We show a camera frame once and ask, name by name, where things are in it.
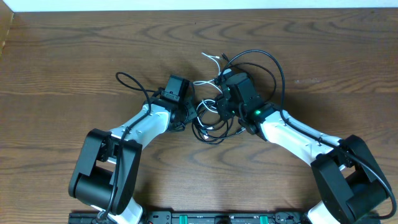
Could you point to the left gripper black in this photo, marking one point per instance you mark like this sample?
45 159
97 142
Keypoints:
189 109

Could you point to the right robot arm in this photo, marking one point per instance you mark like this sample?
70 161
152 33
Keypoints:
349 180

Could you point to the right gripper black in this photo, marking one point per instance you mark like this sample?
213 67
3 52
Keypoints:
222 109

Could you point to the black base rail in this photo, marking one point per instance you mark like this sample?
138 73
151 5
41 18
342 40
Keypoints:
167 217

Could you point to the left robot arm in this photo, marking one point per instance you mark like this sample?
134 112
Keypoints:
106 170

